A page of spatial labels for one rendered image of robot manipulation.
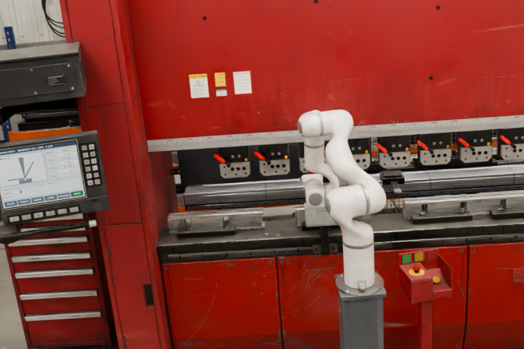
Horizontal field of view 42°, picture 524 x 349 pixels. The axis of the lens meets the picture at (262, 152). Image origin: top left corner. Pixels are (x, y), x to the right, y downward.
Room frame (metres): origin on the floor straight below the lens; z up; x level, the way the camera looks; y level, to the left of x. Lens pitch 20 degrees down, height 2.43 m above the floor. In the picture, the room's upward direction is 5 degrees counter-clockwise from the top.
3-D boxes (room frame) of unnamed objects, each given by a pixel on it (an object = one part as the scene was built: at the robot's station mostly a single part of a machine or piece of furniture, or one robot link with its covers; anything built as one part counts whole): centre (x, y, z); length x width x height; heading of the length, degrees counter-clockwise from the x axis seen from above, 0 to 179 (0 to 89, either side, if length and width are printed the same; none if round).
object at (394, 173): (3.38, -0.69, 1.01); 0.26 x 0.12 x 0.05; 178
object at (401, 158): (3.21, -0.66, 1.26); 0.15 x 0.09 x 0.17; 88
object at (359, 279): (2.38, -0.35, 1.09); 0.19 x 0.19 x 0.18
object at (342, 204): (2.38, -0.32, 1.30); 0.19 x 0.12 x 0.24; 103
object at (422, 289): (2.83, -0.72, 0.75); 0.20 x 0.16 x 0.18; 99
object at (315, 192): (2.90, -0.23, 1.18); 0.13 x 0.09 x 0.08; 178
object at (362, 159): (3.22, -0.46, 1.26); 0.15 x 0.09 x 0.17; 88
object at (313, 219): (3.08, -0.28, 1.00); 0.26 x 0.18 x 0.01; 178
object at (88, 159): (2.78, 0.92, 1.42); 0.45 x 0.12 x 0.36; 102
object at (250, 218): (3.25, 0.26, 0.92); 0.50 x 0.06 x 0.10; 88
